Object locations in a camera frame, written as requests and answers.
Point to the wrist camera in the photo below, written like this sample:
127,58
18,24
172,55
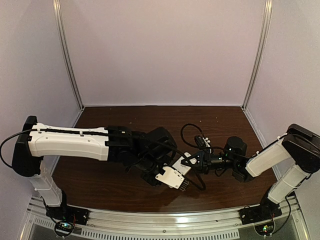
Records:
172,178
201,143

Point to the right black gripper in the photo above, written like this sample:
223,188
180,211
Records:
204,163

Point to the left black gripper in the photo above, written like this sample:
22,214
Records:
149,178

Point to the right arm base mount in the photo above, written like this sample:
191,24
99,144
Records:
260,212

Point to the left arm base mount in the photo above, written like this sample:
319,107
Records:
65,217

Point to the white remote control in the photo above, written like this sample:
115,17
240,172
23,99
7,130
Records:
182,168

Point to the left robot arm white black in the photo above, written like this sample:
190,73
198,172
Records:
149,152

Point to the front aluminium rail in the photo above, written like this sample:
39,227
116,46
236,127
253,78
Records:
221,224

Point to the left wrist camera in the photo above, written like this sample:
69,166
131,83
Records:
172,178

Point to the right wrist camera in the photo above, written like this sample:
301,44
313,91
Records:
201,143

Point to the aluminium corner post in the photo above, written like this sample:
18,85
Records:
264,32
65,53

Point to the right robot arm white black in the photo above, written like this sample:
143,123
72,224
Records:
298,143

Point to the right aluminium corner post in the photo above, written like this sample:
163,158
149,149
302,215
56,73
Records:
264,32

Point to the left aluminium corner post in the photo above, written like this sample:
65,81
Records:
65,53

